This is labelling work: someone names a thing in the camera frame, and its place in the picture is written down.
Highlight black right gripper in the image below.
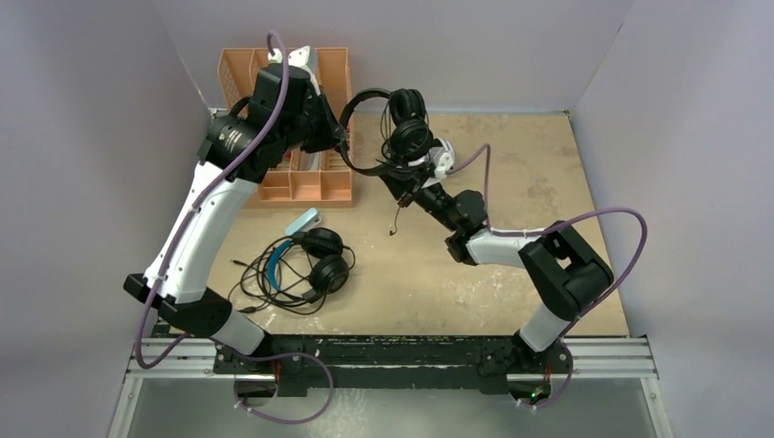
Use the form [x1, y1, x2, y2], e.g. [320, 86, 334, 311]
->
[377, 162, 461, 232]

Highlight small black on-ear headphones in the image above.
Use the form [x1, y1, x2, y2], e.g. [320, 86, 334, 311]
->
[334, 88, 434, 177]

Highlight thin black headphone cable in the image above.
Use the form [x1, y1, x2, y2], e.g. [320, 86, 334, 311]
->
[377, 99, 424, 237]

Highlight black cable of blue headphones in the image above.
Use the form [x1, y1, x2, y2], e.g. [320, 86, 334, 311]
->
[226, 236, 358, 317]

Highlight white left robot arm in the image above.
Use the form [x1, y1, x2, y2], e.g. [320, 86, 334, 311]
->
[124, 63, 345, 373]

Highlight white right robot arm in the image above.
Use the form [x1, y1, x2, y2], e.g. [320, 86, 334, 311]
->
[380, 172, 613, 371]

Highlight peach plastic file organizer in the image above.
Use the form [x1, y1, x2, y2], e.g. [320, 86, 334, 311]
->
[217, 47, 353, 209]

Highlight light blue stapler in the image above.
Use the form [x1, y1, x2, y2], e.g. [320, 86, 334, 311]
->
[284, 207, 322, 236]

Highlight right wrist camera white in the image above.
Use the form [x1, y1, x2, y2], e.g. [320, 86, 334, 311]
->
[423, 139, 455, 183]

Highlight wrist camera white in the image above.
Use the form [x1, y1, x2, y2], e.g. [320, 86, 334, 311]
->
[267, 46, 319, 77]
[423, 139, 455, 183]

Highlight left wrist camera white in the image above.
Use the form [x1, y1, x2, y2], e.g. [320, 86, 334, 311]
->
[267, 46, 319, 77]

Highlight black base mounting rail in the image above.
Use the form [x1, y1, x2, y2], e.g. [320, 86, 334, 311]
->
[214, 334, 571, 401]

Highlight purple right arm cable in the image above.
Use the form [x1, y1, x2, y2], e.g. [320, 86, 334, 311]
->
[447, 142, 649, 412]

